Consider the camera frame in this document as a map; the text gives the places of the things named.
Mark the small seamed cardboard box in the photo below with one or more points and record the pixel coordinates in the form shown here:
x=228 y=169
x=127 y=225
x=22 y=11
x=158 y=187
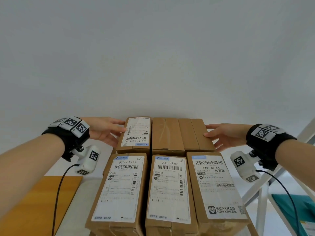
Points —
x=197 y=135

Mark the grey metal shelf rack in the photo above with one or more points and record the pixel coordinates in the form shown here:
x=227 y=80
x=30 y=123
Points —
x=270 y=184

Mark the black wristband with marker tags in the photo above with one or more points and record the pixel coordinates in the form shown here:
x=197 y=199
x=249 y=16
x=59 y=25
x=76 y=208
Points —
x=64 y=137
x=270 y=145

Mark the orange wooden table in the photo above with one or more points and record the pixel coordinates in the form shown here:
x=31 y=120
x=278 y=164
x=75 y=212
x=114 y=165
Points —
x=37 y=206

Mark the person's right hand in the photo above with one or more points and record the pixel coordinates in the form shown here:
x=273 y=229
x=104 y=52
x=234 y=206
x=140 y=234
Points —
x=228 y=136

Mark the white marker-tagged wrist camera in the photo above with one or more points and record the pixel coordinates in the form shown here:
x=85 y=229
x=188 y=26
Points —
x=88 y=160
x=243 y=167

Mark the person's right forearm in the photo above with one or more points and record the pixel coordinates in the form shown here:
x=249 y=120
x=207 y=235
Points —
x=297 y=157

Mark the person's left forearm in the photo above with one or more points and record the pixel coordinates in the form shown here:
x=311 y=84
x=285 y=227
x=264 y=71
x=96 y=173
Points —
x=27 y=174

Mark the person's left hand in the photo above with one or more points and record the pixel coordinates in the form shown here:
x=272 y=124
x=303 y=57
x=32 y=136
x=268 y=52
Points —
x=103 y=131

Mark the small tape-striped cardboard box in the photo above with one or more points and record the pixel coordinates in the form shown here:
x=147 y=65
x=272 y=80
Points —
x=167 y=135

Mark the teal mailer bag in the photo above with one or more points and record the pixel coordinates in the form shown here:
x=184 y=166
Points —
x=295 y=213

